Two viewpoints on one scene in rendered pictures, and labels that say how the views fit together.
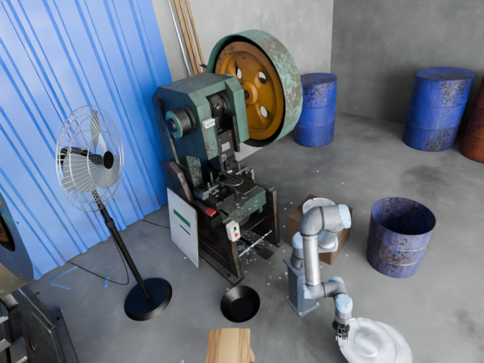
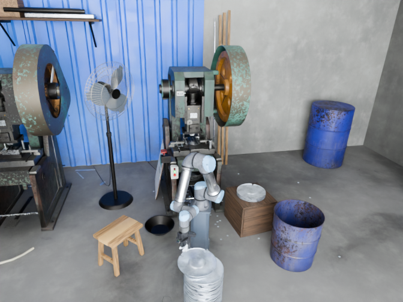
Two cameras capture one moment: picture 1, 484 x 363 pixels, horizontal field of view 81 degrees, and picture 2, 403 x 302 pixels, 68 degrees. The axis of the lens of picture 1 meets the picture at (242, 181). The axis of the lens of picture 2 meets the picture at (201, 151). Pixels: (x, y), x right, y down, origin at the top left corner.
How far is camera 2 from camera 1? 1.49 m
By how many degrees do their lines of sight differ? 24
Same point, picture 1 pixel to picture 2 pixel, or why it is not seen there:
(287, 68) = (240, 73)
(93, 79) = (149, 56)
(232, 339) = (129, 223)
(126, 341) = (88, 213)
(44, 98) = (117, 59)
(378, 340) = (205, 264)
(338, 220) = (201, 162)
